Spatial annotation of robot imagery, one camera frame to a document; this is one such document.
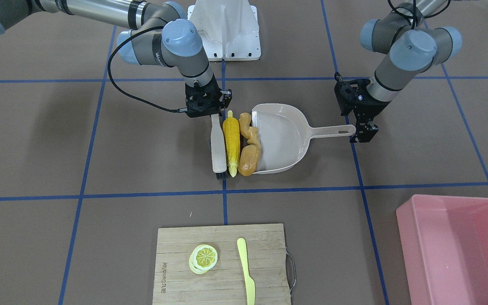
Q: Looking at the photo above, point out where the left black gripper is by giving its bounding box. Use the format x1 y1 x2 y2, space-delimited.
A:
334 72 390 144

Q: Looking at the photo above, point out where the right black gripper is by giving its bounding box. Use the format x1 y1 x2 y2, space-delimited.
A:
185 77 233 118

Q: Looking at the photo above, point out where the yellow toy corn cob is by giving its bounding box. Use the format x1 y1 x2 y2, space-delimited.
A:
222 110 241 177

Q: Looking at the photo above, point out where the beige hand brush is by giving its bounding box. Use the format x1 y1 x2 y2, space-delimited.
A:
210 114 227 180

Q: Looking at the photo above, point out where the tan toy ginger root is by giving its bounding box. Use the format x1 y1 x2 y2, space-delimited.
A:
238 113 261 147

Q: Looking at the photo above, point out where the brown toy potato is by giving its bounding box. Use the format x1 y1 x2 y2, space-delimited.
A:
238 144 262 176

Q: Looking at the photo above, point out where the beige plastic dustpan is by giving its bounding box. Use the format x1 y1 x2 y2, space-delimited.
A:
251 103 356 174

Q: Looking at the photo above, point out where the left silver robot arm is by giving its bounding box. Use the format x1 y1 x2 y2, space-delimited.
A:
334 0 462 143

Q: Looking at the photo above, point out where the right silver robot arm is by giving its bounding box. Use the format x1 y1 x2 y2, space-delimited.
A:
0 0 232 118

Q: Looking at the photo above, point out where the pink plastic bin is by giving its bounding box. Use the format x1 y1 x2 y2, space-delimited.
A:
396 194 488 305

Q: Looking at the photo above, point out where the yellow toy lemon slice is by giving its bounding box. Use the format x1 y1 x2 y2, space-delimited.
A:
189 244 218 275

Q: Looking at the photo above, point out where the bamboo cutting board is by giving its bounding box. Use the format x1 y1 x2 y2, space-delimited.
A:
152 223 292 305

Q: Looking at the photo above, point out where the yellow plastic toy knife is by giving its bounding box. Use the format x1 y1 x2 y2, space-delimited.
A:
237 237 256 305

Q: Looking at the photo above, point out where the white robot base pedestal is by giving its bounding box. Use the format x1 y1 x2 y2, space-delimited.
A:
187 0 262 62

